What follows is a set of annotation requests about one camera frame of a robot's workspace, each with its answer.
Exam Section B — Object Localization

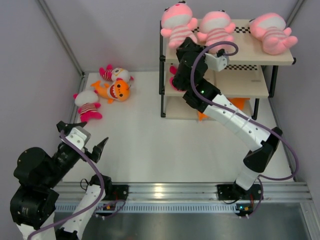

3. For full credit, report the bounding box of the light pink plush big-eyed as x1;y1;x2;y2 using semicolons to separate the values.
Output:
160;0;198;49

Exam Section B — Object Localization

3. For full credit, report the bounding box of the light pink plush striped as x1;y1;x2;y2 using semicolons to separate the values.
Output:
197;10;236;46

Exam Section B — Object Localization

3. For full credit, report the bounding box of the grey slotted cable duct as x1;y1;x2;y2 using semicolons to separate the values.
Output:
49;201;241;214

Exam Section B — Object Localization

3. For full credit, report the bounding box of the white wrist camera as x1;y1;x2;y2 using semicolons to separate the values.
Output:
65;126;91;150
205;49;229;72

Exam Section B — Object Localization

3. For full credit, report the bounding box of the white plush with yellow glasses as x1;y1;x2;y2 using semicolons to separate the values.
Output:
99;64;134;87

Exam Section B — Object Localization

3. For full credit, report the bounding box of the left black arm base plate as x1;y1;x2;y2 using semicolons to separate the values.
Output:
103;184;129;201

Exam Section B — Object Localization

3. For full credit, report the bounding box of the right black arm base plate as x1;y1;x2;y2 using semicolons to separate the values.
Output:
216;184;240;201

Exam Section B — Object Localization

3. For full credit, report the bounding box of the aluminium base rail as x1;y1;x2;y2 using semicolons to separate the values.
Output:
54;181;313;203

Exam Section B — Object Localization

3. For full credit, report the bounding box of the beige three-tier shelf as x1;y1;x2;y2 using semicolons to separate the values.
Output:
158;19;296;120

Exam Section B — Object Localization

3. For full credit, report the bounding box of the light pink plush right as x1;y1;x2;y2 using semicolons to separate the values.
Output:
249;12;298;55

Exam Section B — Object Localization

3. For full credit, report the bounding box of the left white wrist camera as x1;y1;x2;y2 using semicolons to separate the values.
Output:
65;126;91;150

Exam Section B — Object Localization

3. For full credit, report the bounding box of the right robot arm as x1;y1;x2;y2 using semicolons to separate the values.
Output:
172;37;283;204

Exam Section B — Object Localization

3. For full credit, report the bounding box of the orange shark plush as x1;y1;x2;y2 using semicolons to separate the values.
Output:
197;111;213;122
90;79;131;104
228;97;250;111

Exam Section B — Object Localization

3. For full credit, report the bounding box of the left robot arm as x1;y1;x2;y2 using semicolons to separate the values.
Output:
10;121;113;240

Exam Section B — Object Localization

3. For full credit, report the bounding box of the magenta striped plush on shelf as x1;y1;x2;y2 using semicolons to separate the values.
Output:
169;65;179;91

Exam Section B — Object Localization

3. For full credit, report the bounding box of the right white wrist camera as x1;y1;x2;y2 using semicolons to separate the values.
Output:
205;49;229;72

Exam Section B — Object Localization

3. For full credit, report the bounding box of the white magenta plush facing down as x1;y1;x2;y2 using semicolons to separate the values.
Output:
73;90;103;122

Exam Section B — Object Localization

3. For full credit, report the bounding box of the aluminium corner frame post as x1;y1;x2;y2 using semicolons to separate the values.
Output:
36;0;86;77

